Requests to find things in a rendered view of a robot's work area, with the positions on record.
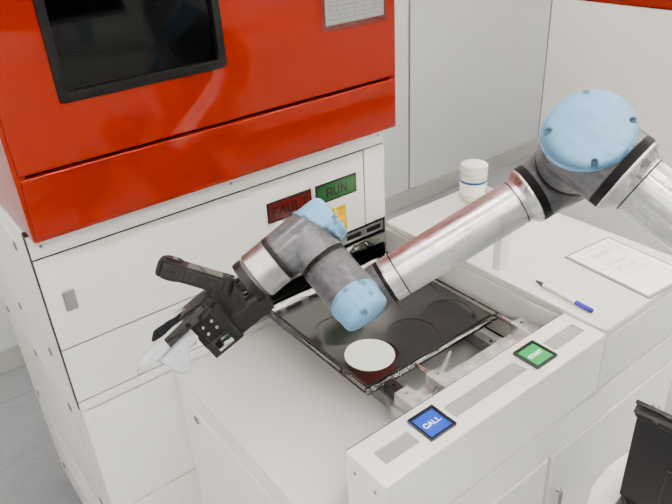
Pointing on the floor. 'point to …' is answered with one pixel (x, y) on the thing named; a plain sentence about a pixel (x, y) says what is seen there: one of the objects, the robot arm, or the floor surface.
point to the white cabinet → (580, 425)
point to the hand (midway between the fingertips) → (141, 353)
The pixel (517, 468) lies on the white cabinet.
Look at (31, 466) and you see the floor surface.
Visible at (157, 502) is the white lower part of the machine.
